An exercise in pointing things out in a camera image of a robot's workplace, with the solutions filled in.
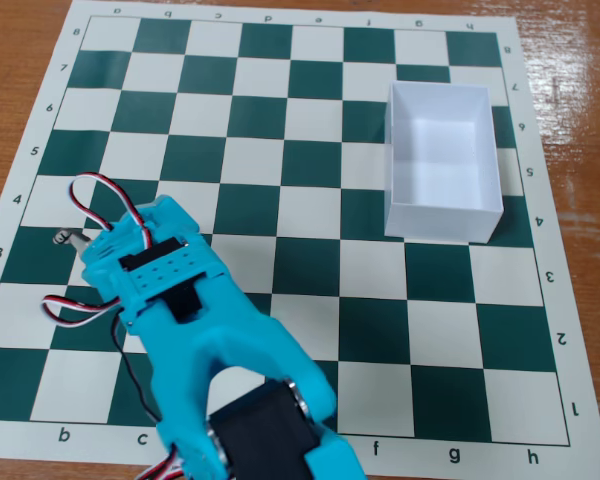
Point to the cyan gripper finger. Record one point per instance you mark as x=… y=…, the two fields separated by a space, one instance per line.
x=175 y=220

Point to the cyan gripper body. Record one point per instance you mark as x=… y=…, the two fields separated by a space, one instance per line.
x=101 y=248

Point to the grey white toy horse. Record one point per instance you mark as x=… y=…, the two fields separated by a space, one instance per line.
x=62 y=236

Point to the cyan robot arm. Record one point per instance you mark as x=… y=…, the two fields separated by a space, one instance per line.
x=240 y=340

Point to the white open rectangular box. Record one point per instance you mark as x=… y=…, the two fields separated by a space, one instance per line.
x=442 y=220

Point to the green white chessboard mat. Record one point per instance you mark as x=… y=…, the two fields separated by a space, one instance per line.
x=300 y=165

